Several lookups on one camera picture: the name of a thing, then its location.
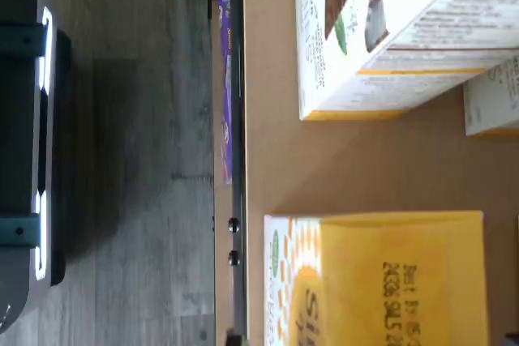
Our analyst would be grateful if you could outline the purple Annie's bunny box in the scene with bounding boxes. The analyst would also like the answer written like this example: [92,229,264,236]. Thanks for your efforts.
[216,0,234,186]

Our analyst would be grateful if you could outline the yellow and white snack box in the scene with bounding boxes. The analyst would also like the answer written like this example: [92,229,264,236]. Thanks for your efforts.
[263,209,488,346]

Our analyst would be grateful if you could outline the white box with chocolate picture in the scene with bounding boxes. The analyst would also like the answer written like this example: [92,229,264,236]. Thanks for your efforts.
[294,0,519,122]

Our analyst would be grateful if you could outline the small white yellow-edged box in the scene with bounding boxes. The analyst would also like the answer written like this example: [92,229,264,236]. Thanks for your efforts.
[462,53,519,139]

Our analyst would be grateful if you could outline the white LED light strip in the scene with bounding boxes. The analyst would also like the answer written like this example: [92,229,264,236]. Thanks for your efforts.
[31,5,54,282]

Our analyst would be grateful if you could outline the dark grey mobile base platform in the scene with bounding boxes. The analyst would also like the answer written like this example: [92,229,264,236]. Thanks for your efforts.
[0,0,73,333]

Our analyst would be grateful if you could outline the black metal shelf rail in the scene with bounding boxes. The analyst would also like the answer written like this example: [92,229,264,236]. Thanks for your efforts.
[227,0,250,340]

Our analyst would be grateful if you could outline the teal frame bracket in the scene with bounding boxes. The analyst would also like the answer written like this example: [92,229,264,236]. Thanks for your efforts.
[0,23,46,58]
[0,216,42,248]

